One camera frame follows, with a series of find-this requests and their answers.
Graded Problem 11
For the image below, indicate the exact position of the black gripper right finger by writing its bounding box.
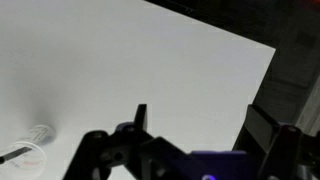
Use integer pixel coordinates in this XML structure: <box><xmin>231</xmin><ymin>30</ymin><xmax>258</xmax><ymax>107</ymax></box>
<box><xmin>233</xmin><ymin>103</ymin><xmax>320</xmax><ymax>180</ymax></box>

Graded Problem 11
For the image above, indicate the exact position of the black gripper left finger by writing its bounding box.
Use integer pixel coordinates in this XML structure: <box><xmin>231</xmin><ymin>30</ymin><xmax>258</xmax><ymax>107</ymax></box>
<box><xmin>63</xmin><ymin>103</ymin><xmax>201</xmax><ymax>180</ymax></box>

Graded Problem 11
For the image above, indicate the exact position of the black and silver marker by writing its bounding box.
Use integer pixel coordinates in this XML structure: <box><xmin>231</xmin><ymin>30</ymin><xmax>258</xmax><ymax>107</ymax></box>
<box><xmin>0</xmin><ymin>146</ymin><xmax>33</xmax><ymax>165</ymax></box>

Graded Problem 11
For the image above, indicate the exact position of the clear plastic measuring cup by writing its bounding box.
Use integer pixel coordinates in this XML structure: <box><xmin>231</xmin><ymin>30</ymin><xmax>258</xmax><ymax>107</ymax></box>
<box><xmin>0</xmin><ymin>123</ymin><xmax>58</xmax><ymax>178</ymax></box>

